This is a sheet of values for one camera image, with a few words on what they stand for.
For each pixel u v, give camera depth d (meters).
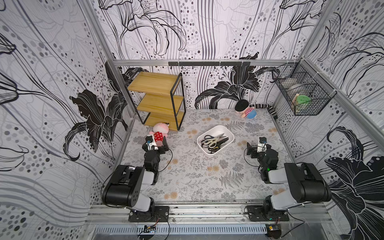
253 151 0.81
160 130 1.01
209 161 0.91
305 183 0.45
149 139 0.74
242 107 1.15
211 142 0.95
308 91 0.80
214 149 0.93
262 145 0.76
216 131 1.03
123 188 0.44
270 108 1.19
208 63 0.91
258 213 0.72
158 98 0.99
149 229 0.72
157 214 0.73
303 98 0.79
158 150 0.79
